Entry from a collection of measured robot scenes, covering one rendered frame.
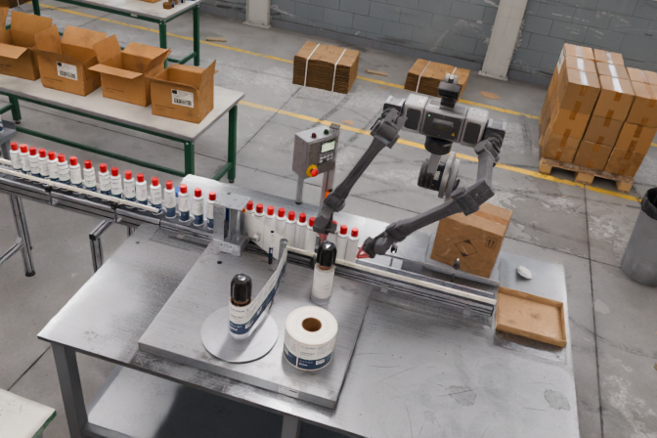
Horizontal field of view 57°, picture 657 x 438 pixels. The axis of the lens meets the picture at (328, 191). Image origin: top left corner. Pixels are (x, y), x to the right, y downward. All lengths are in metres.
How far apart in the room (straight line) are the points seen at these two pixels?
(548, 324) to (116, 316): 1.89
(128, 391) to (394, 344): 1.34
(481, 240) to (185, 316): 1.38
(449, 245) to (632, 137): 3.17
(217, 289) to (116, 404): 0.81
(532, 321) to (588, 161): 3.19
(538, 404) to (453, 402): 0.34
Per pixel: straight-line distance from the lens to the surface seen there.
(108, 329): 2.66
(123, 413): 3.15
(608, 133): 5.85
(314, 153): 2.64
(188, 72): 4.37
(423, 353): 2.64
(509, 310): 2.96
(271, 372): 2.40
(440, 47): 7.99
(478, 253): 2.98
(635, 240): 4.89
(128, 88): 4.43
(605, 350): 4.30
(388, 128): 2.48
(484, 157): 2.75
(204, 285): 2.73
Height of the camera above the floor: 2.73
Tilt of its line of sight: 33 degrees down
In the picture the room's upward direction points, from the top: 7 degrees clockwise
